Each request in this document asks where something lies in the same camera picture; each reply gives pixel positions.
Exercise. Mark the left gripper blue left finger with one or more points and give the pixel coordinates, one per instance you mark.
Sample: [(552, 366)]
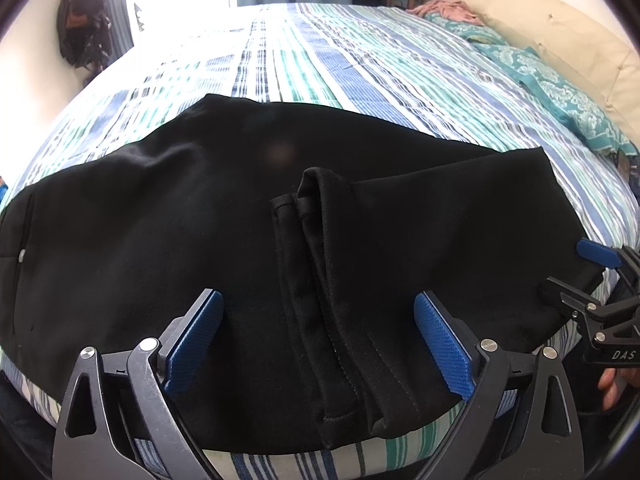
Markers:
[(184, 344)]

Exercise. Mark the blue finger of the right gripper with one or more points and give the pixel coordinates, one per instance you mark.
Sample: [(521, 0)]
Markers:
[(605, 256)]

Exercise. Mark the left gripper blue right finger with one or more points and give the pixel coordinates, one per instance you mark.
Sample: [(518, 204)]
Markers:
[(438, 329)]

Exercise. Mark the black pants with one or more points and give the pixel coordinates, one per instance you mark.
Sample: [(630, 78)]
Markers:
[(319, 228)]

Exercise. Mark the right hand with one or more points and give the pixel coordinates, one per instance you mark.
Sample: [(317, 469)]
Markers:
[(612, 384)]

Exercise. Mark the teal patterned pillow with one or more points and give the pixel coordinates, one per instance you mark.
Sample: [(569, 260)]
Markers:
[(574, 109)]

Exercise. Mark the cream padded headboard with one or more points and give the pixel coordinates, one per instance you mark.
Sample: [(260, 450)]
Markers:
[(582, 50)]

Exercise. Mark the striped blue green bed sheet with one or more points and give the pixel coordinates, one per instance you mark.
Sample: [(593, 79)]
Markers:
[(532, 415)]

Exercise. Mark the pink cloth on bed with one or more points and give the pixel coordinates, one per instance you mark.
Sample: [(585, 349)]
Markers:
[(453, 10)]

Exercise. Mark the dark clothes hanging on wall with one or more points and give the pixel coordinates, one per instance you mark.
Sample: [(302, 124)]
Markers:
[(83, 30)]

